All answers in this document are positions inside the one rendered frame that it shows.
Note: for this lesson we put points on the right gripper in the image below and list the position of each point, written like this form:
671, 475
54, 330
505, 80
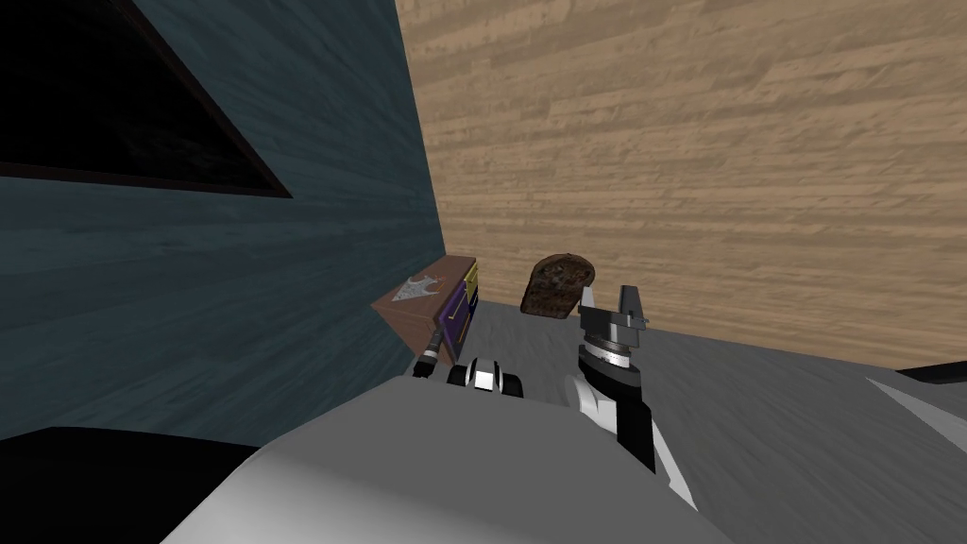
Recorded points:
610, 331

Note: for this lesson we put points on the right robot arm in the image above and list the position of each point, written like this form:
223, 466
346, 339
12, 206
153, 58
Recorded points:
631, 412

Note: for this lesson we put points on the dark brown bread slice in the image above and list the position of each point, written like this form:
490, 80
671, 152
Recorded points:
555, 285

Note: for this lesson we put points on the brown and purple book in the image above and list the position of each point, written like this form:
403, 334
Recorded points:
430, 302

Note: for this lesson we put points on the grey table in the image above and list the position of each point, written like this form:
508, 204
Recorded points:
770, 431

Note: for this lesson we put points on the dark window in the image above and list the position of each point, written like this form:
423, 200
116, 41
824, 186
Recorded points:
91, 98

